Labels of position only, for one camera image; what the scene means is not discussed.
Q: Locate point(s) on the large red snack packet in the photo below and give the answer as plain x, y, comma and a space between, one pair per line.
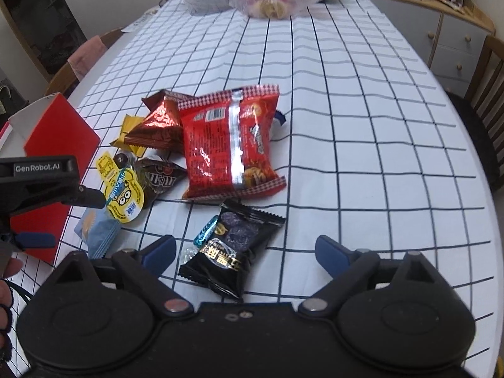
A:
220, 145

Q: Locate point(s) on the person's left hand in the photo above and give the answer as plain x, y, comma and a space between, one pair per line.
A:
7, 269

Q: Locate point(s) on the teal candy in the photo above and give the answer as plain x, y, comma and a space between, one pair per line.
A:
204, 234

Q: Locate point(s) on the white paper packet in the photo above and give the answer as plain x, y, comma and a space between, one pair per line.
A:
136, 25

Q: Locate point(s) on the dark wooden shelf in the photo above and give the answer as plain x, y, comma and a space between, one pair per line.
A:
39, 15

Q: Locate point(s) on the yellow cartoon lid jelly cup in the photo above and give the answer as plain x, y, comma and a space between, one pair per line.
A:
126, 197

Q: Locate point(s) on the yellow candy packet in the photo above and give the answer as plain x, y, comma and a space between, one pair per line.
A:
130, 123

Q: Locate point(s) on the white checked tablecloth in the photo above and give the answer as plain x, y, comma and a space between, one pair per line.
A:
354, 126

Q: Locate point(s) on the brown chocolate candy packet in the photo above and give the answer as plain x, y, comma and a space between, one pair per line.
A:
161, 177

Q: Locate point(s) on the light blue biscuit packet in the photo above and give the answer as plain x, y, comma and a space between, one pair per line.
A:
98, 228

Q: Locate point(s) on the pink cloth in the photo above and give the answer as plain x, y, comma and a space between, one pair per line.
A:
86, 57

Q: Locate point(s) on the black snack packet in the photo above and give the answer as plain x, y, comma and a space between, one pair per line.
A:
224, 262

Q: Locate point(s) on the red-brown foil snack packet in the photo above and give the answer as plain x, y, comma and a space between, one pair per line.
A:
157, 126

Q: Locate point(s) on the foil chocolate cup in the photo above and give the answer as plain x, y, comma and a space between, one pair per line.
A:
119, 160

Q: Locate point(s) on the red cardboard box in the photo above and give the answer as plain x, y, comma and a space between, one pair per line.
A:
59, 134

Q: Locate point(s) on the grey cabinet with wooden top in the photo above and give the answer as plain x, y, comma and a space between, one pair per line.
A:
453, 43

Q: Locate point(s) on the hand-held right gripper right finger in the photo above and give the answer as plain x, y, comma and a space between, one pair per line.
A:
330, 254

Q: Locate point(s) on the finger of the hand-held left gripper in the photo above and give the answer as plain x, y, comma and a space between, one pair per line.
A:
92, 197
33, 240

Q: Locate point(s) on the dark wooden slatted chair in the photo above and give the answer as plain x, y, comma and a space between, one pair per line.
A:
482, 98

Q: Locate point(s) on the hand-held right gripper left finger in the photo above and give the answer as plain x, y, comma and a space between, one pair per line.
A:
159, 250

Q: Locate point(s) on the blue and white snack packet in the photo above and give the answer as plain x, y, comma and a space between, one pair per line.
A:
279, 117

